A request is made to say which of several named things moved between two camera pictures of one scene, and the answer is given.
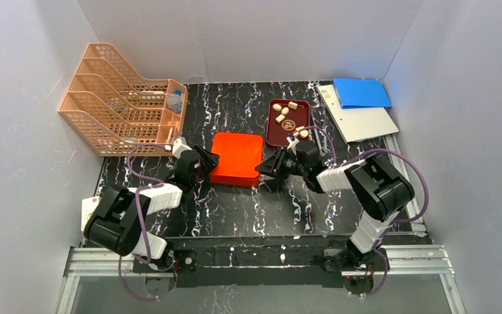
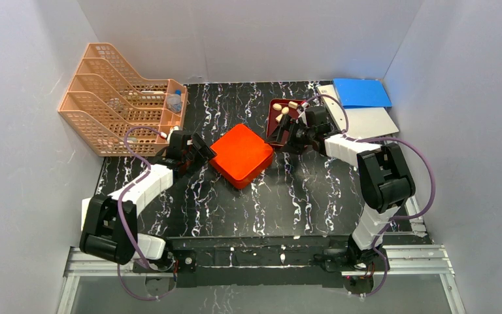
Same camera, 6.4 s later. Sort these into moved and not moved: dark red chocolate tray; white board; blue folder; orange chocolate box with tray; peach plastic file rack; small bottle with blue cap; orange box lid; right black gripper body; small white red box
Moved: orange chocolate box with tray; orange box lid; right black gripper body
Not moved: small white red box; dark red chocolate tray; blue folder; peach plastic file rack; small bottle with blue cap; white board
